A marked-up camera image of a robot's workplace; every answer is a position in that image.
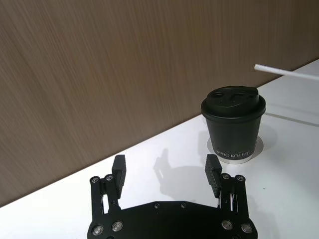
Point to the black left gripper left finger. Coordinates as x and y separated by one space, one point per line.
119 178

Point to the black paper coffee cup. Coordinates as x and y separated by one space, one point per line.
231 134

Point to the white paper straw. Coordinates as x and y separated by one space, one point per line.
286 72

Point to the round silver coaster disc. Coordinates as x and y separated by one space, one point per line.
258 147

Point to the black plastic cup lid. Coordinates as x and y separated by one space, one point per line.
234 104

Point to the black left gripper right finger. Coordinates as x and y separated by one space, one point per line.
211 175

